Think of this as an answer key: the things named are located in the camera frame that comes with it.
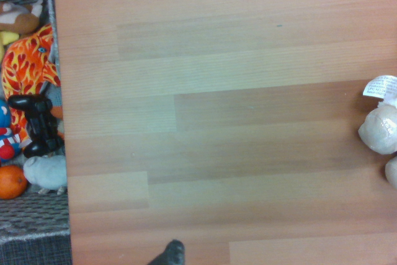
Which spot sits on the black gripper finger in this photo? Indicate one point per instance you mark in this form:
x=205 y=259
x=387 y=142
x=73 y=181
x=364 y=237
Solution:
x=172 y=254

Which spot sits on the white stuffed toy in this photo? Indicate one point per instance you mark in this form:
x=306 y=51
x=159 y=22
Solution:
x=378 y=131

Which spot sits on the woven wicker basket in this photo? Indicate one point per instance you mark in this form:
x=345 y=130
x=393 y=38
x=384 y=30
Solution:
x=31 y=215

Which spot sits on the grey plush toy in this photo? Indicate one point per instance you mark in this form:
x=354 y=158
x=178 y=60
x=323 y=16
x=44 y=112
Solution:
x=46 y=172

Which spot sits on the orange fruit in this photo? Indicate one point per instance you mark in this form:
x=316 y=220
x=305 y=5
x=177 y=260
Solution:
x=10 y=182

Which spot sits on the black game controller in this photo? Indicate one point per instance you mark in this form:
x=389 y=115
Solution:
x=40 y=122

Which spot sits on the Captain America plush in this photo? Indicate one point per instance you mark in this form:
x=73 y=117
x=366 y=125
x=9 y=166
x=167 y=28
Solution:
x=6 y=150

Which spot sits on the orange flame-pattern plush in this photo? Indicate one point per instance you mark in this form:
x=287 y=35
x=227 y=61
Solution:
x=28 y=66

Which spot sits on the yellow and blue plush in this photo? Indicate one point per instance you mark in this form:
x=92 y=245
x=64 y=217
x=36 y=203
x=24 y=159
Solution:
x=6 y=39

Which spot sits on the brown dog plush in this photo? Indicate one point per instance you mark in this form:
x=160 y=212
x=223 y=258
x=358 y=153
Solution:
x=18 y=20

